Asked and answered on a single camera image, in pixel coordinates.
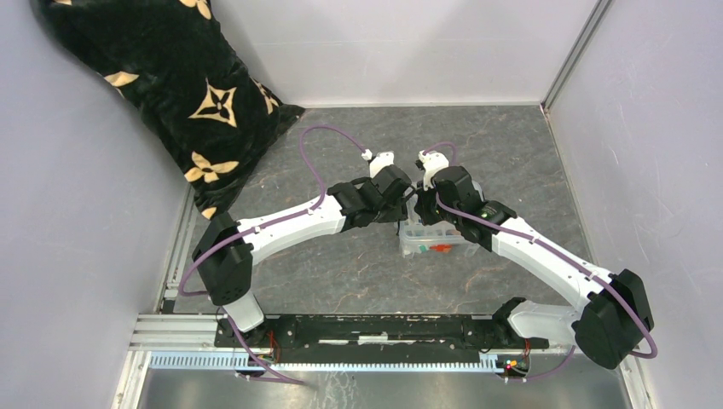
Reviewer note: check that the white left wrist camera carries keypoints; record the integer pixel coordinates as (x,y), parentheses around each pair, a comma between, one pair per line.
(379,161)

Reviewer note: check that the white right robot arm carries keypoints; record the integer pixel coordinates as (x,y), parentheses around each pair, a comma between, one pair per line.
(608,316)

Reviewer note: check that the white slotted cable duct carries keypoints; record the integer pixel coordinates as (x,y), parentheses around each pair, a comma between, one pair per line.
(241,362)

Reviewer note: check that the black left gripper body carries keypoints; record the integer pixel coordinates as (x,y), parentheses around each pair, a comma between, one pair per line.
(392,213)

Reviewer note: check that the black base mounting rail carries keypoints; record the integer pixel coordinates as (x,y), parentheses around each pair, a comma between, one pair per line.
(386,338)

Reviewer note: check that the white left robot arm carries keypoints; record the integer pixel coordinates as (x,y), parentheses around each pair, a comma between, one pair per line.
(230,249)

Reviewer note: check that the clear plastic storage box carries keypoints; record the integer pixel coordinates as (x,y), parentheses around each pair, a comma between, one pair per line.
(416,238)

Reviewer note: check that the black floral plush blanket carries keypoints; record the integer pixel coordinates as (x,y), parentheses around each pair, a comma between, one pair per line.
(170,60)

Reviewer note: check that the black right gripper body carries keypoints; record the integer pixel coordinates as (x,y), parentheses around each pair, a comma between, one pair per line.
(430,210)

